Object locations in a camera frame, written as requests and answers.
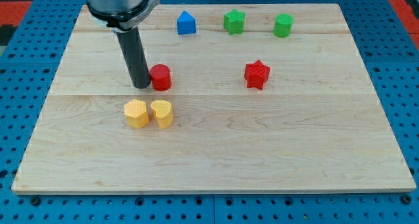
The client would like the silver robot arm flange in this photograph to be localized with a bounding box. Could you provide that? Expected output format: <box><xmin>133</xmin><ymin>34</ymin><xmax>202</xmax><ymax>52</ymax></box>
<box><xmin>86</xmin><ymin>0</ymin><xmax>160</xmax><ymax>32</ymax></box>

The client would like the yellow heart block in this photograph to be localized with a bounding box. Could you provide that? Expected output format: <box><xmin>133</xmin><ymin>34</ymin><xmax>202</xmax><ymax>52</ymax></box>
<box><xmin>151</xmin><ymin>100</ymin><xmax>174</xmax><ymax>129</ymax></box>

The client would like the light wooden board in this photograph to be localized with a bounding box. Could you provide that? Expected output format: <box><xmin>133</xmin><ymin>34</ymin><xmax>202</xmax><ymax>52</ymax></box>
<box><xmin>12</xmin><ymin>4</ymin><xmax>416</xmax><ymax>195</ymax></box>

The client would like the red star block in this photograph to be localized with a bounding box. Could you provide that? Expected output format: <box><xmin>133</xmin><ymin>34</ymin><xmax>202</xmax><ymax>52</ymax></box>
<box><xmin>244</xmin><ymin>60</ymin><xmax>270</xmax><ymax>90</ymax></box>

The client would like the red cylinder block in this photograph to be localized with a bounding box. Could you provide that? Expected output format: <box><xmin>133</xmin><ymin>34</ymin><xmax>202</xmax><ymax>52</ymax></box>
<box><xmin>149</xmin><ymin>64</ymin><xmax>172</xmax><ymax>91</ymax></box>

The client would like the yellow hexagon block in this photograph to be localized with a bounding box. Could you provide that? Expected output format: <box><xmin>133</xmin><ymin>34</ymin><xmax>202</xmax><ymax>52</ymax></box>
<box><xmin>124</xmin><ymin>99</ymin><xmax>150</xmax><ymax>128</ymax></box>

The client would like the blue house-shaped block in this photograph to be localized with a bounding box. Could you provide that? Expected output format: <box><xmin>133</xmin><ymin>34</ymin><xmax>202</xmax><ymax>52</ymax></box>
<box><xmin>177</xmin><ymin>10</ymin><xmax>196</xmax><ymax>35</ymax></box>

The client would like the green star block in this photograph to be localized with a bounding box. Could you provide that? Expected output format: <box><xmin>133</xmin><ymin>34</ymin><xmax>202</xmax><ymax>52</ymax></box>
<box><xmin>223</xmin><ymin>9</ymin><xmax>246</xmax><ymax>35</ymax></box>

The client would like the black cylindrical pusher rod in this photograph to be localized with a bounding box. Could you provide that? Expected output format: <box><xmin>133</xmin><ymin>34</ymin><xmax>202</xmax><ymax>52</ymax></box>
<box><xmin>116</xmin><ymin>28</ymin><xmax>151</xmax><ymax>89</ymax></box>

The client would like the green cylinder block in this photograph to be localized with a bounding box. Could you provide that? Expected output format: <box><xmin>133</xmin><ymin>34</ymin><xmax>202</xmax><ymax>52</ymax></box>
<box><xmin>273</xmin><ymin>13</ymin><xmax>294</xmax><ymax>38</ymax></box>

